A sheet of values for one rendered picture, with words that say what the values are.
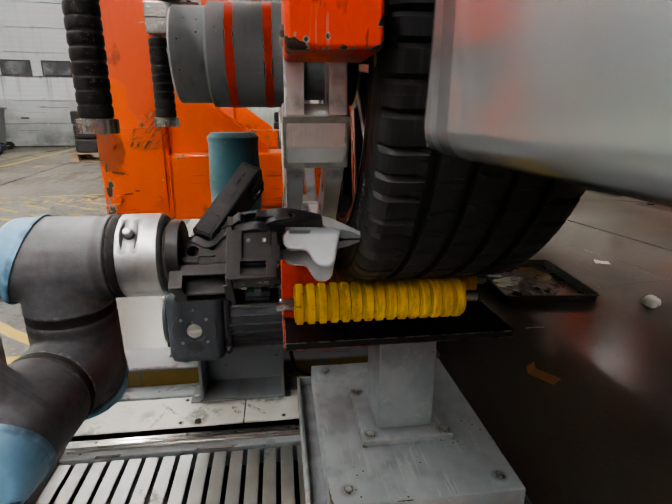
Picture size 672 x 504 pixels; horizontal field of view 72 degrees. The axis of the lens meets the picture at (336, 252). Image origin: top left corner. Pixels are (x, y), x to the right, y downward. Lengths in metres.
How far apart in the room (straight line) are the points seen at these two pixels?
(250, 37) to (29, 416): 0.49
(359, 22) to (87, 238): 0.33
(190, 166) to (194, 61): 0.54
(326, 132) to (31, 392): 0.35
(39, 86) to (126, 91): 13.12
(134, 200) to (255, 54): 0.65
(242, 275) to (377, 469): 0.45
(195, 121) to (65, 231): 0.71
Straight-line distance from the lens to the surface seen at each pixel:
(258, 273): 0.48
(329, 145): 0.46
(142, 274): 0.50
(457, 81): 0.29
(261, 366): 1.29
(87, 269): 0.52
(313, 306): 0.63
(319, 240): 0.51
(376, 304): 0.65
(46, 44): 14.31
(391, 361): 0.81
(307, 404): 1.09
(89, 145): 9.28
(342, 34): 0.38
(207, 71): 0.67
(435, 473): 0.82
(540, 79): 0.21
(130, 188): 1.22
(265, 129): 3.11
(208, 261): 0.51
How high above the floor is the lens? 0.77
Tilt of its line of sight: 16 degrees down
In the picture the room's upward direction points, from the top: straight up
